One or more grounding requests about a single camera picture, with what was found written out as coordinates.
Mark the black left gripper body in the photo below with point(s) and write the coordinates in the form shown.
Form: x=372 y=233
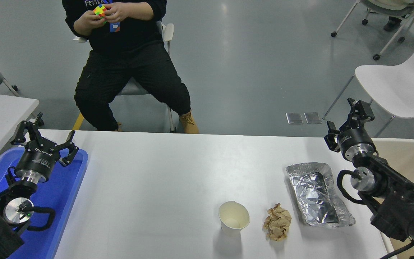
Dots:
x=38 y=160

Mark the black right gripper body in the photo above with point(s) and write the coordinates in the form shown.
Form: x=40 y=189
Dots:
x=354 y=138

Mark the silver foil tray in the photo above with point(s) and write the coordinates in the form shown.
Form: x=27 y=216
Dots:
x=314 y=194

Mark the tan paper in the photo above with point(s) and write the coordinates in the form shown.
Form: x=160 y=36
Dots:
x=277 y=223

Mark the white paper cup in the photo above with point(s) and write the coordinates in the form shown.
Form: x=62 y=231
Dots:
x=234 y=216

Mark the multicoloured puzzle cube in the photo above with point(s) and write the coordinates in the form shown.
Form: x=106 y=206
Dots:
x=100 y=10

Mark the person's right hand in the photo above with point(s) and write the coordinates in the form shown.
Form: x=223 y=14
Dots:
x=84 y=25

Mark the person's left hand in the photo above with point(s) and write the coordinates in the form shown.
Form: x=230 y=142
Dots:
x=124 y=12

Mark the metal floor plate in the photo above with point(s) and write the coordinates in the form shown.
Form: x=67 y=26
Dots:
x=312 y=118
x=294 y=118

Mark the yellow floor tape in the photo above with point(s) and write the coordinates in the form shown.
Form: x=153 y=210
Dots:
x=78 y=122

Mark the blue plastic tray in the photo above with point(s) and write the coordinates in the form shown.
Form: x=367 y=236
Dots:
x=67 y=187

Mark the white shell chair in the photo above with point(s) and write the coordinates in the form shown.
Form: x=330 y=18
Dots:
x=401 y=90

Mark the large pale bin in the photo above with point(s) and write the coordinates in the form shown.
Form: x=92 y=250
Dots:
x=408 y=158

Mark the person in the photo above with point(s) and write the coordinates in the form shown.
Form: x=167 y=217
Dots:
x=392 y=24
x=128 y=72

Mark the white-framed rolling chair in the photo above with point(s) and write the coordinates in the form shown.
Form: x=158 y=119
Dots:
x=383 y=10

